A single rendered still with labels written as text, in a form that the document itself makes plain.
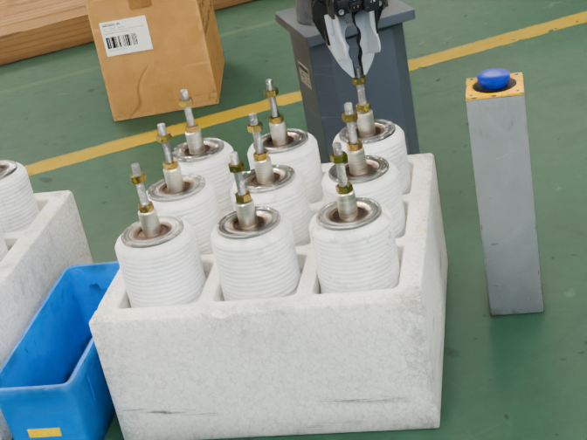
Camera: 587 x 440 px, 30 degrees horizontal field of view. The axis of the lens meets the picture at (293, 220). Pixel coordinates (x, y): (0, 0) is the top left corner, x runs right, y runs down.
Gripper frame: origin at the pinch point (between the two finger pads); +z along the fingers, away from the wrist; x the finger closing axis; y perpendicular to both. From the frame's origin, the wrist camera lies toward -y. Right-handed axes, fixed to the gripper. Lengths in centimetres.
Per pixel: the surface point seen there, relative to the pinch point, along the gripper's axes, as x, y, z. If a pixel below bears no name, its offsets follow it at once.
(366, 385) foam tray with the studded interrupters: -11.4, 29.7, 27.7
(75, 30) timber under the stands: -38, -170, 30
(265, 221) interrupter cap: -17.7, 19.2, 9.2
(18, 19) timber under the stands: -53, -182, 26
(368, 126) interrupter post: -0.1, 1.7, 8.1
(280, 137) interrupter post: -11.1, -2.6, 8.3
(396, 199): -1.0, 14.9, 12.9
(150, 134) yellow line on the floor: -27, -87, 34
